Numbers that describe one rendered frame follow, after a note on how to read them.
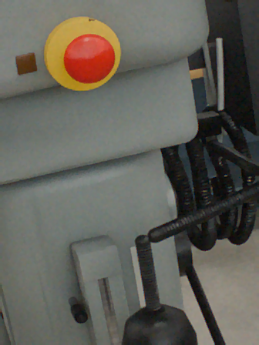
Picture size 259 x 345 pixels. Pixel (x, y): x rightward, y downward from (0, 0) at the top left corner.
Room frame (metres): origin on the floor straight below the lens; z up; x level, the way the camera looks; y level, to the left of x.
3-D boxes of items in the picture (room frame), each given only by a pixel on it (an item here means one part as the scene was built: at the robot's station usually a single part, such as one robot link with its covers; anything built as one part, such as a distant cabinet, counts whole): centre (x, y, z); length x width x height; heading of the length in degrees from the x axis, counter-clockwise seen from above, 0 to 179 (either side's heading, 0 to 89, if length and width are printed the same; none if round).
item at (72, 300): (0.89, 0.08, 1.48); 0.06 x 0.01 x 0.01; 12
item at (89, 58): (0.75, 0.02, 1.76); 0.04 x 0.03 x 0.04; 102
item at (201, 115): (1.05, -0.07, 1.59); 0.08 x 0.02 x 0.04; 102
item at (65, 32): (0.77, 0.02, 1.76); 0.06 x 0.02 x 0.06; 102
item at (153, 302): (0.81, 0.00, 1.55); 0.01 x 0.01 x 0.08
